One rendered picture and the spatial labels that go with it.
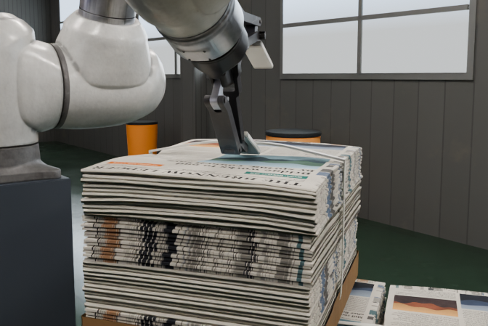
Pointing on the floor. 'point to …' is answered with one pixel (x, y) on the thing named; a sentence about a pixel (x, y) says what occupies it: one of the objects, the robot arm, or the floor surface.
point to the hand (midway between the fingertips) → (255, 104)
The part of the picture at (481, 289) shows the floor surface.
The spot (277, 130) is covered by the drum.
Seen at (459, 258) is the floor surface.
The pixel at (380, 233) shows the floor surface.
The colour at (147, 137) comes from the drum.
